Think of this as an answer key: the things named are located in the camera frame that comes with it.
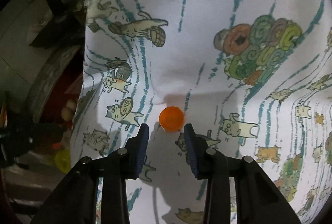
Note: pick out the beige round object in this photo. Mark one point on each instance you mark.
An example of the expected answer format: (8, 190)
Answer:
(68, 110)

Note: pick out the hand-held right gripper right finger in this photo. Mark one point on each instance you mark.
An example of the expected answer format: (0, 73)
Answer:
(192, 154)

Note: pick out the cat-printed white cloth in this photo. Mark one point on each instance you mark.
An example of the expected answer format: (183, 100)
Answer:
(207, 71)

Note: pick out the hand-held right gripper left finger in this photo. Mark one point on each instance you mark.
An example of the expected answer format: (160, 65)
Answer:
(141, 152)

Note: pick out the orange ball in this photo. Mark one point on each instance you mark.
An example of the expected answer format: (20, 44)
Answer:
(171, 119)

